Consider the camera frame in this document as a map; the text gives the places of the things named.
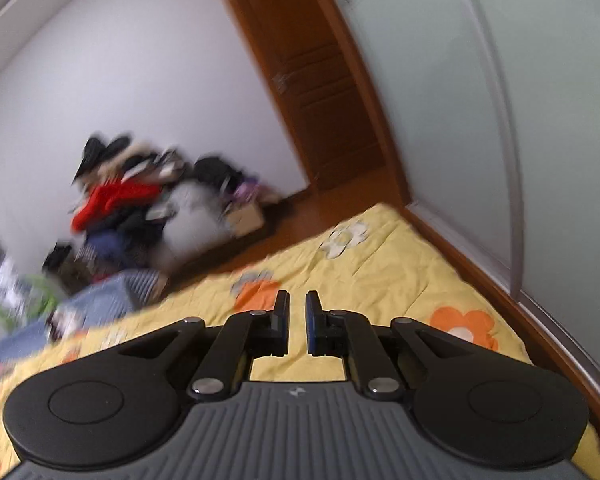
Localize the floral grey pillow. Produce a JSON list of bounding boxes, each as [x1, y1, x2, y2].
[[0, 260, 31, 311]]

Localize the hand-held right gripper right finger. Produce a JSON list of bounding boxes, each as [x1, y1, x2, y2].
[[305, 289, 477, 403]]

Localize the pile of clothes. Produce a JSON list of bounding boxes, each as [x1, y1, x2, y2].
[[42, 132, 281, 296]]

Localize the cardboard box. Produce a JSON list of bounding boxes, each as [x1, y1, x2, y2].
[[225, 202, 266, 238]]

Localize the translucent plastic bag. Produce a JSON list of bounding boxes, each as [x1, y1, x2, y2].
[[162, 180, 231, 256]]

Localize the blue striped bed sheet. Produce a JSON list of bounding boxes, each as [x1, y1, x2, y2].
[[0, 267, 168, 361]]

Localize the black bag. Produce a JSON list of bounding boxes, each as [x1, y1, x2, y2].
[[192, 156, 246, 191]]

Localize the frosted glass wardrobe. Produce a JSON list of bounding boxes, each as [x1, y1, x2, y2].
[[312, 0, 600, 311]]

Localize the brown wooden door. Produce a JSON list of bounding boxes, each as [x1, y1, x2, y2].
[[209, 0, 411, 206]]

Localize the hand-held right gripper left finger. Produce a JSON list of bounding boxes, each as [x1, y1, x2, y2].
[[115, 289, 292, 403]]

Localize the black white printed cloth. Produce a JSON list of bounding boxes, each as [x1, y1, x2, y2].
[[47, 307, 88, 343]]

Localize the purple cloth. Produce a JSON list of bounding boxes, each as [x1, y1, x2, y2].
[[232, 177, 263, 203]]

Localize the yellow carrot print quilt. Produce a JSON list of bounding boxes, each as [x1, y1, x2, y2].
[[0, 202, 600, 480]]

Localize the brown bag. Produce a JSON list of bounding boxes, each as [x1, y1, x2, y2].
[[42, 242, 93, 293]]

